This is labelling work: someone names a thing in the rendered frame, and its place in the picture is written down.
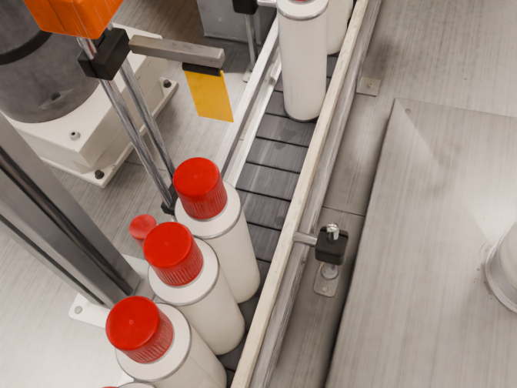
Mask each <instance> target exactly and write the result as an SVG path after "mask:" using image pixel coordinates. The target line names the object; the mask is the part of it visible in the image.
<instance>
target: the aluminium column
mask: <svg viewBox="0 0 517 388"><path fill-rule="evenodd" d="M0 154H1V155H2V156H3V157H4V158H5V159H6V161H7V162H8V163H9V164H10V165H11V166H12V167H13V168H14V169H15V170H16V171H17V173H18V174H19V175H20V176H21V177H22V178H23V179H24V180H25V181H26V182H27V183H28V184H29V185H30V186H31V187H32V188H33V189H34V190H35V192H36V193H37V194H38V195H39V196H40V197H41V198H42V199H43V200H44V202H45V203H46V204H47V205H48V206H49V207H50V208H51V209H52V211H53V212H54V213H55V214H56V215H57V216H58V218H60V220H61V221H63V223H64V224H65V225H66V226H67V227H68V229H69V230H70V231H71V232H72V234H73V235H74V236H75V237H76V238H77V239H78V241H79V242H80V243H81V244H82V245H83V246H84V247H85V248H86V249H87V250H88V251H89V252H90V253H91V254H92V255H93V256H94V257H95V258H96V259H97V260H98V261H99V262H100V263H101V264H102V265H103V266H105V267H106V268H107V269H109V270H110V271H111V272H113V273H114V274H115V275H116V276H117V277H118V278H119V279H120V280H121V281H122V283H123V284H124V285H125V286H126V287H127V289H128V290H129V291H130V292H131V294H130V295H127V294H126V293H125V292H124V291H123V290H122V288H121V287H120V286H119V285H118V284H117V283H116V282H115V281H114V280H113V279H112V278H111V277H110V276H108V275H107V274H106V273H104V272H103V271H102V270H101V269H100V268H99V267H98V266H97V265H96V264H95V263H94V262H93V261H92V260H91V259H90V258H89V257H88V256H87V255H86V254H85V253H84V252H83V251H82V250H81V249H80V248H79V247H78V246H77V245H76V244H75V243H74V242H73V241H72V240H71V239H70V238H69V237H68V236H67V235H66V234H65V233H64V232H63V231H62V230H61V229H60V228H59V227H58V226H57V224H56V223H55V222H54V221H53V220H52V219H51V218H50V216H49V215H48V214H47V213H46V212H45V211H44V210H43V209H42V208H41V207H40V206H39V204H38V203H37V202H36V201H35V200H34V199H33V198H32V197H31V196H30V195H29V194H28V193H27V192H26V191H25V190H24V189H23V188H22V187H21V186H20V185H19V184H18V183H17V182H16V181H15V180H14V179H13V178H12V177H11V176H10V175H9V174H8V172H7V171H6V170H5V169H4V168H3V167H2V166H1V165H0V230H1V231H3V232H4V233H5V234H6V235H8V236H9V237H10V238H11V239H13V240H14V241H15V242H17V243H18V244H19V245H20V246H21V247H22V248H24V249H25V250H26V251H28V252H29V253H30V254H32V255H33V256H34V257H35V258H36V259H37V260H38V261H40V262H41V263H42V264H44V265H45V266H46V267H48V268H49V269H50V270H51V271H52V272H53V273H55V274H56V275H57V276H59V277H60V278H61V279H62V280H64V281H65V282H66V283H67V284H69V285H70V286H71V287H72V288H73V289H75V290H76V291H77V292H78V293H80V294H81V295H82V296H84V297H85V298H86V299H87V300H88V301H89V302H91V303H92V304H94V305H97V306H101V307H104V308H106V309H112V307H113V306H114V305H115V304H116V303H118V302H119V301H120V300H122V299H124V298H126V297H129V296H134V295H135V292H136V290H137V288H138V286H139V283H140V282H141V280H142V278H141V277H140V276H139V275H138V273H137V272H136V271H135V270H134V269H133V268H132V267H131V266H130V264H129V263H128V262H127V261H126V259H125V258H124V257H123V256H122V254H121V253H120V252H119V251H118V250H117V249H116V248H115V247H114V245H113V244H112V243H111V242H110V241H109V239H108V238H107V237H106V236H105V234H104V233H103V232H102V231H101V230H100V228H98V227H97V225H96V224H95V223H94V222H93V220H92V219H91V218H90V217H89V216H88V214H87V213H86V212H85V210H84V209H83V208H82V207H81V206H80V205H79V204H78V203H77V202H76V200H75V199H74V198H73V197H72V195H71V194H70V193H69V192H68V190H67V189H66V188H65V187H64V186H63V185H62V184H61V183H60V182H59V180H58V179H57V178H56V177H55V175H54V174H53V173H52V172H51V170H50V169H49V168H48V167H47V165H46V164H45V163H44V162H43V161H42V160H41V159H40V158H39V157H38V155H37V154H36V153H35V151H34V150H33V149H32V148H31V147H30V145H29V144H28V143H27V142H26V141H25V140H24V139H23V138H22V136H21V135H20V134H19V133H18V131H17V130H16V129H15V128H14V126H13V125H12V124H11V123H10V122H9V121H8V120H7V119H6V117H5V116H4V115H3V114H2V113H1V111H0Z"/></svg>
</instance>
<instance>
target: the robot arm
mask: <svg viewBox="0 0 517 388"><path fill-rule="evenodd" d="M81 51H82V48H81V46H80V44H79V43H78V41H77V39H76V37H75V36H72V35H63V34H58V33H54V32H45V31H42V30H41V29H40V28H39V26H38V24H37V22H36V21H35V19H34V18H33V16H32V14H31V12H30V11H29V10H28V7H27V6H26V4H25V3H24V1H23V0H0V110H1V111H2V112H3V113H4V114H5V115H6V116H8V117H9V118H10V119H13V120H15V121H17V122H23V123H42V122H49V121H52V120H55V119H58V118H61V117H62V116H64V115H67V114H69V113H70V112H72V111H74V110H75V109H77V108H78V107H79V106H80V105H82V104H83V103H84V102H85V101H86V100H87V99H88V98H89V97H90V96H91V95H92V94H93V92H94V91H95V90H96V89H97V88H98V85H99V83H100V82H99V80H98V79H95V78H91V77H87V76H86V75H85V73H84V72H83V71H82V68H81V66H80V65H79V63H78V61H77V57H78V55H79V54H80V52H81Z"/></svg>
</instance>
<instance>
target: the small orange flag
mask: <svg viewBox="0 0 517 388"><path fill-rule="evenodd" d="M182 70H183V71H184V72H185V77H186V79H187V82H188V86H189V89H190V92H191V94H192V98H193V101H194V104H195V108H196V111H197V113H198V116H201V117H206V118H210V119H217V120H221V121H225V122H232V123H233V122H234V119H233V115H232V109H231V106H230V101H229V97H228V91H227V88H226V84H225V77H224V74H223V71H222V67H221V68H220V69H219V68H214V67H209V66H205V65H196V64H192V63H187V62H183V63H182Z"/></svg>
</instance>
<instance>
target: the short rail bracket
mask: <svg viewBox="0 0 517 388"><path fill-rule="evenodd" d="M348 242H349V233H348V232H347V231H345V230H342V229H339V225H338V223H336V222H330V223H329V224H328V225H327V226H322V227H321V229H320V230H319V235H318V238H317V241H316V244H315V258H316V259H317V260H318V261H321V262H324V263H325V273H326V274H327V275H333V274H334V273H335V265H337V266H340V265H342V264H343V262H344V258H345V253H346V250H347V245H348Z"/></svg>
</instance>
